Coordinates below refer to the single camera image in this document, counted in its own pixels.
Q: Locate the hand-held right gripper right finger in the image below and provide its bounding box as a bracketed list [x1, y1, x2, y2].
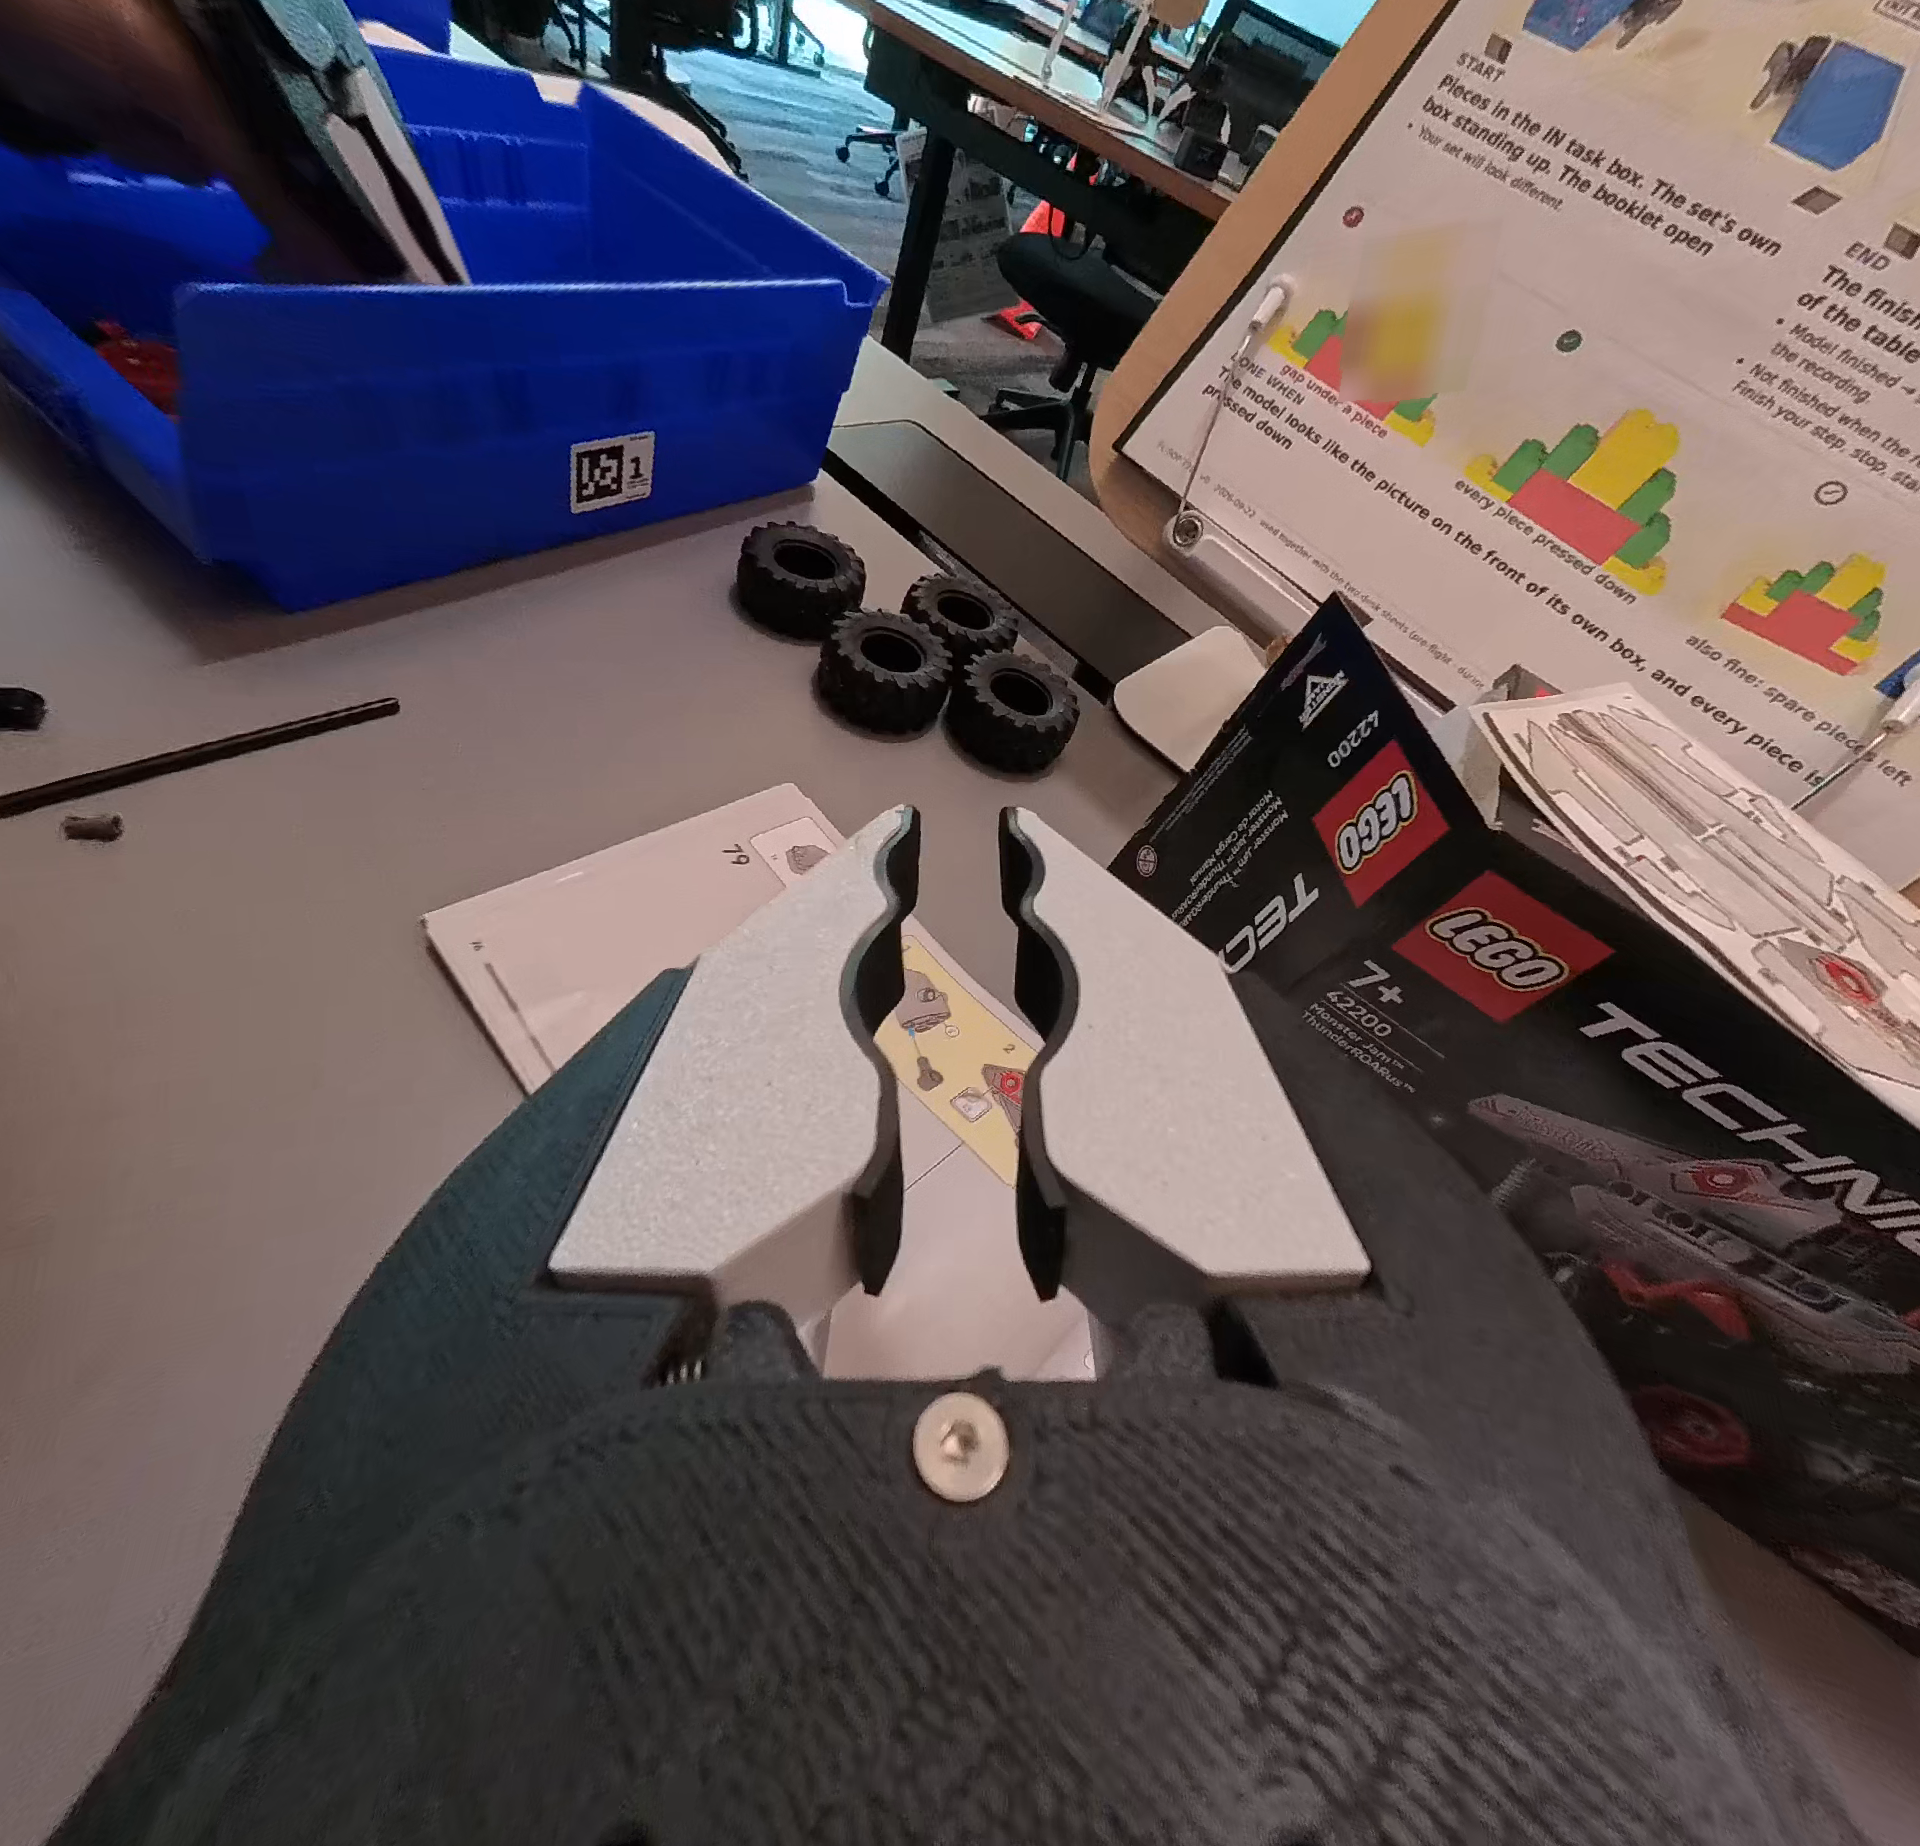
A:
[998, 806, 1374, 1339]

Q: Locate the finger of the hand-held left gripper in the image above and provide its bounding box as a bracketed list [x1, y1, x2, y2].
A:
[319, 94, 474, 287]

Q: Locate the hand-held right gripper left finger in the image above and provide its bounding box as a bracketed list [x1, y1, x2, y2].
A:
[547, 806, 924, 1375]

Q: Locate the blue tagged parts bin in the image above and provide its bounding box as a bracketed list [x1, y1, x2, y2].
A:
[0, 43, 892, 614]

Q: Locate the white instruction booklet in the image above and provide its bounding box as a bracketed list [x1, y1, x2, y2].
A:
[425, 783, 1112, 1385]

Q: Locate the long black toy axle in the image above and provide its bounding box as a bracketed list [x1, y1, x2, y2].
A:
[0, 698, 405, 824]

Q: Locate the grey desk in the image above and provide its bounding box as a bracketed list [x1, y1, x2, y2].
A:
[0, 330, 1920, 1846]

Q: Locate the pile of small toy pieces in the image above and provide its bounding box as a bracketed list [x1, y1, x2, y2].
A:
[81, 320, 183, 422]

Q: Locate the black toy set box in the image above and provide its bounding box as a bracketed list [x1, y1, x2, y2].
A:
[1111, 594, 1920, 1648]

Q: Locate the white stand foot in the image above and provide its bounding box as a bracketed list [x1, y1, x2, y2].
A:
[1112, 623, 1270, 777]

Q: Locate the toy sticker sheet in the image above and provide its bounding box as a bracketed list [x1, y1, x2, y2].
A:
[1472, 684, 1920, 1091]

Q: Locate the long wooden table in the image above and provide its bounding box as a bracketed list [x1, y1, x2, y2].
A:
[817, 0, 1246, 361]

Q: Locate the black office chair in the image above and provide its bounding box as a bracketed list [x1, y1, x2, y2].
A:
[995, 226, 1164, 486]

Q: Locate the clear acrylic stand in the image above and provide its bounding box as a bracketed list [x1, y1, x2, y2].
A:
[1051, 0, 1156, 116]

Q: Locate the white blue marker pen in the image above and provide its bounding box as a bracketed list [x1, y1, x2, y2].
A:
[1793, 648, 1920, 813]

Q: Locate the black monitor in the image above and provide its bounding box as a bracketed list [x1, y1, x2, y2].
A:
[1200, 0, 1339, 153]

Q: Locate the wooden board with instruction sheet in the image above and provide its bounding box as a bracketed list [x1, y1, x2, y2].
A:
[1087, 0, 1920, 905]

